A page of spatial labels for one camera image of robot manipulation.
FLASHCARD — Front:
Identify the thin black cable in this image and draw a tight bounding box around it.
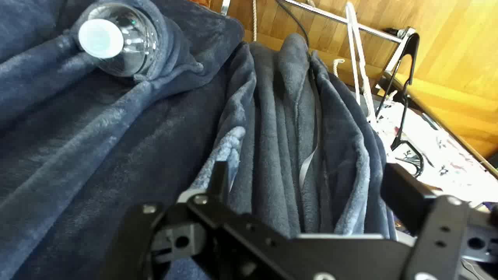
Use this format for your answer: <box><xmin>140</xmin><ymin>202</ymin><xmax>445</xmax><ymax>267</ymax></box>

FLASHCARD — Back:
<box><xmin>274</xmin><ymin>0</ymin><xmax>313</xmax><ymax>49</ymax></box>

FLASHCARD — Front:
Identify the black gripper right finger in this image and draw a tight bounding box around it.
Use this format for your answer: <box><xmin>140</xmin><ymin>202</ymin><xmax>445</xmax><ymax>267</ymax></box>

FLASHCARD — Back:
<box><xmin>383</xmin><ymin>163</ymin><xmax>498</xmax><ymax>280</ymax></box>

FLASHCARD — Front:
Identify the clear water bottle white cap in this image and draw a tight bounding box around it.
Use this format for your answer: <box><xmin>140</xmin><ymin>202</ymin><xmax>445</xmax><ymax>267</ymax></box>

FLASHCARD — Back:
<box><xmin>76</xmin><ymin>0</ymin><xmax>162</xmax><ymax>79</ymax></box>

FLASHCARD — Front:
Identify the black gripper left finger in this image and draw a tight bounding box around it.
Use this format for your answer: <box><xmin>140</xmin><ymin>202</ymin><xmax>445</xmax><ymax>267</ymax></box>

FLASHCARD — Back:
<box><xmin>98</xmin><ymin>160</ymin><xmax>313</xmax><ymax>280</ymax></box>

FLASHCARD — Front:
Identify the black wire frame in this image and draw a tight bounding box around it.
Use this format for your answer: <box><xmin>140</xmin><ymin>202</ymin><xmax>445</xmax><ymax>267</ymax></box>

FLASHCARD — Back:
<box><xmin>372</xmin><ymin>26</ymin><xmax>428</xmax><ymax>178</ymax></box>

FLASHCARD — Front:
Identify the white plastic clothes hanger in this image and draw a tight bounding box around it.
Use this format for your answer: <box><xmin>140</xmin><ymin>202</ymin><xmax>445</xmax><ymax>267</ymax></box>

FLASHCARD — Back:
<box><xmin>282</xmin><ymin>0</ymin><xmax>406</xmax><ymax>125</ymax></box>

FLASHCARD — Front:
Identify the white twisted rope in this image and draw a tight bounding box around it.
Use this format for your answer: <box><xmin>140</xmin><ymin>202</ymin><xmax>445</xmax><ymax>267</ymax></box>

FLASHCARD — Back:
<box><xmin>250</xmin><ymin>0</ymin><xmax>260</xmax><ymax>43</ymax></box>

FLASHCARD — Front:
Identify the paint stained white cloth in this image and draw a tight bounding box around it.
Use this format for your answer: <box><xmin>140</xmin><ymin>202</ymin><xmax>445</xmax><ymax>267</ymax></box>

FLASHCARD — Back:
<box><xmin>372</xmin><ymin>96</ymin><xmax>498</xmax><ymax>208</ymax></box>

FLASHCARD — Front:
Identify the dark blue fleece robe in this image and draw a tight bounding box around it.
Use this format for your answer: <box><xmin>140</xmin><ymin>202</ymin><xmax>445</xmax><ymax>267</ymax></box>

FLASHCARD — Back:
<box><xmin>0</xmin><ymin>0</ymin><xmax>401</xmax><ymax>280</ymax></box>

